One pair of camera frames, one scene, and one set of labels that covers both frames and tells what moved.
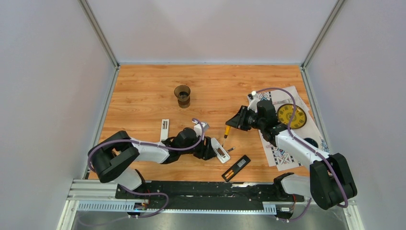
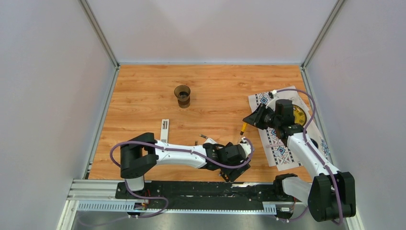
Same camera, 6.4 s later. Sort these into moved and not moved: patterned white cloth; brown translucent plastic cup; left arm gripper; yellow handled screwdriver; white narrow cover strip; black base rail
Moved: left arm gripper; yellow handled screwdriver
Not moved: brown translucent plastic cup; patterned white cloth; white narrow cover strip; black base rail
